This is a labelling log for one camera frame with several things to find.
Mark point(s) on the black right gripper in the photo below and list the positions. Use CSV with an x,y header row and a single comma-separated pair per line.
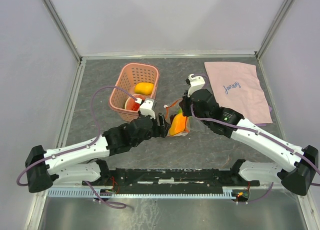
x,y
184,103

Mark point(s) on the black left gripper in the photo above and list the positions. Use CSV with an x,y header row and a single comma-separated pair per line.
x,y
162,130

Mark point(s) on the orange toy fruit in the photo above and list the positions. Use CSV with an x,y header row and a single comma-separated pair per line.
x,y
179,126

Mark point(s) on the clear zip top bag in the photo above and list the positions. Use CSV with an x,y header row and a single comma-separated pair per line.
x,y
171,110

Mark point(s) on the yellow toy mango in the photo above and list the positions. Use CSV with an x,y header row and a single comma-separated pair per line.
x,y
144,88

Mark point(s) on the toy peach slice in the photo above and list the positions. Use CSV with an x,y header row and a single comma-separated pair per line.
x,y
131,104

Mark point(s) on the pink plastic basket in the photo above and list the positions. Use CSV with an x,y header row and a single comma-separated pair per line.
x,y
130,75

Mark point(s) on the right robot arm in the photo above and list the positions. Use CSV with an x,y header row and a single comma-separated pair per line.
x,y
295,167

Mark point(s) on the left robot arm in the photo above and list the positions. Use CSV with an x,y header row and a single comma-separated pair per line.
x,y
44,167

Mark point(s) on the pink cloth with writing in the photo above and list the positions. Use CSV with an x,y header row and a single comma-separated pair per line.
x,y
236,85

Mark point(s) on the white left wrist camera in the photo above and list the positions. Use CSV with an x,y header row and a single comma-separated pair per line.
x,y
146,107

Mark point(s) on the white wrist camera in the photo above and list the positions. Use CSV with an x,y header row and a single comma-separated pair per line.
x,y
195,82
146,107

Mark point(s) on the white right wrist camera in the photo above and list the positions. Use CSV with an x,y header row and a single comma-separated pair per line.
x,y
195,82

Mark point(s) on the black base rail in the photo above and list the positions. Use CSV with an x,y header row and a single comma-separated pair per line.
x,y
203,180

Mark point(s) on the light blue cable duct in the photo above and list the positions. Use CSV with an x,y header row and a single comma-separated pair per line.
x,y
86,192

